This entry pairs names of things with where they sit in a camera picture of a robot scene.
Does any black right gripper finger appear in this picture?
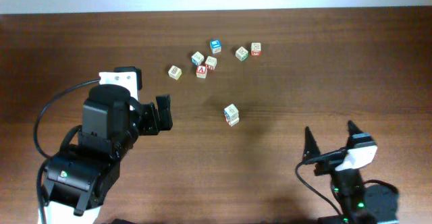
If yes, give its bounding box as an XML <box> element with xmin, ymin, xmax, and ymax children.
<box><xmin>302</xmin><ymin>126</ymin><xmax>321</xmax><ymax>160</ymax></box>
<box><xmin>347</xmin><ymin>120</ymin><xmax>364</xmax><ymax>138</ymax></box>

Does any red letter I block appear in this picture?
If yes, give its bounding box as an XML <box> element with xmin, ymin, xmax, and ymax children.
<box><xmin>223</xmin><ymin>104</ymin><xmax>239</xmax><ymax>121</ymax></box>

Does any red number 9 block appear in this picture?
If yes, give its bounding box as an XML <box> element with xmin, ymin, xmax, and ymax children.
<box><xmin>227</xmin><ymin>117</ymin><xmax>240</xmax><ymax>127</ymax></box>

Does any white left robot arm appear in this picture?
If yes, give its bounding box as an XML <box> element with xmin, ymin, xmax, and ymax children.
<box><xmin>36</xmin><ymin>84</ymin><xmax>173</xmax><ymax>223</ymax></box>

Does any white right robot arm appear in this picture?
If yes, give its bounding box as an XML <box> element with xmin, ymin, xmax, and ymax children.
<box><xmin>294</xmin><ymin>121</ymin><xmax>400</xmax><ymax>224</ymax></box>

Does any plain wooden block near left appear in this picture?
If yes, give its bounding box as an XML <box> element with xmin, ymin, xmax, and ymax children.
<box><xmin>168</xmin><ymin>65</ymin><xmax>182</xmax><ymax>80</ymax></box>

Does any red letter A block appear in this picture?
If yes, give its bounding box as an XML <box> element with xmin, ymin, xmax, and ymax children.
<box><xmin>196</xmin><ymin>65</ymin><xmax>208</xmax><ymax>79</ymax></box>

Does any wooden block blue side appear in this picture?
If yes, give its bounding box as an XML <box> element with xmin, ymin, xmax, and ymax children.
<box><xmin>191</xmin><ymin>51</ymin><xmax>205</xmax><ymax>66</ymax></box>

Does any wooden block red side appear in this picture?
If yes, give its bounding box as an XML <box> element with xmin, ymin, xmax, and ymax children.
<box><xmin>205</xmin><ymin>56</ymin><xmax>217</xmax><ymax>71</ymax></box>

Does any blue top wooden block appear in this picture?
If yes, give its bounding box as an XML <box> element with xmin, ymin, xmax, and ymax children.
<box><xmin>209</xmin><ymin>39</ymin><xmax>221</xmax><ymax>54</ymax></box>

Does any wooden block green print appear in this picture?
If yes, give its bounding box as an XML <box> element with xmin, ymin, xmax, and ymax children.
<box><xmin>235</xmin><ymin>47</ymin><xmax>249</xmax><ymax>61</ymax></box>

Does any wooden block red bottom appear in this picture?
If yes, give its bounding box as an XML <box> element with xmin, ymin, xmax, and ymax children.
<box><xmin>251</xmin><ymin>43</ymin><xmax>262</xmax><ymax>56</ymax></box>

